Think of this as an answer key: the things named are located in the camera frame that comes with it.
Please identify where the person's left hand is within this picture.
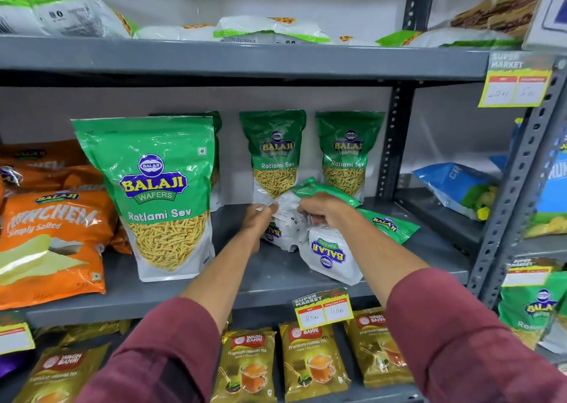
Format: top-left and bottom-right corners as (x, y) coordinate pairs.
(241, 202), (279, 254)

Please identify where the person's right hand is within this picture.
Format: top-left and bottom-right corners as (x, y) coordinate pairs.
(299, 192), (356, 233)

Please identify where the green white-backed snack pouch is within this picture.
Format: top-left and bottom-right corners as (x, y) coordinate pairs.
(260, 177), (362, 254)
(299, 208), (421, 286)

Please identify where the person's right forearm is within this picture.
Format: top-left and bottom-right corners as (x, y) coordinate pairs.
(327, 219), (567, 403)

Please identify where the person's left forearm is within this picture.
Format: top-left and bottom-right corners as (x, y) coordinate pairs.
(74, 233), (268, 403)

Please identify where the large green snack pouch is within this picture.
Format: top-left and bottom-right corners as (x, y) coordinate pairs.
(148, 110), (223, 213)
(71, 116), (221, 283)

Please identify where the yellow price tag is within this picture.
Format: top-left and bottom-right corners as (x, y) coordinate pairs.
(502, 258), (564, 288)
(0, 311), (36, 356)
(292, 288), (354, 332)
(478, 52), (554, 108)

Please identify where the blue chips packet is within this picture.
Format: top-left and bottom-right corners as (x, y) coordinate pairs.
(489, 118), (567, 239)
(412, 162), (502, 222)

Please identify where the grey metal shelving rack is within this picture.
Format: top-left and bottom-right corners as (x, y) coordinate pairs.
(0, 0), (492, 403)
(394, 53), (567, 372)

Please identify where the orange chips packet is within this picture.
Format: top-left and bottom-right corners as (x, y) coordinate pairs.
(108, 224), (134, 256)
(0, 140), (105, 196)
(0, 189), (118, 311)

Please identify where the gold tea packet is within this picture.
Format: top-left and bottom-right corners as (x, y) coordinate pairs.
(33, 319), (132, 347)
(210, 327), (278, 403)
(344, 307), (416, 389)
(278, 321), (351, 403)
(12, 342), (112, 403)

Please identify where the white green-striped packet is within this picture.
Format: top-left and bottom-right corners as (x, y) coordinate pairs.
(133, 23), (219, 41)
(213, 15), (331, 44)
(376, 0), (545, 49)
(0, 0), (139, 39)

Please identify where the purple packet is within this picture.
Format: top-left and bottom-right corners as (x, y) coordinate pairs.
(0, 353), (28, 380)

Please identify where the white weighing scale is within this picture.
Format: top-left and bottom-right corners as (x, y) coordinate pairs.
(522, 0), (567, 52)

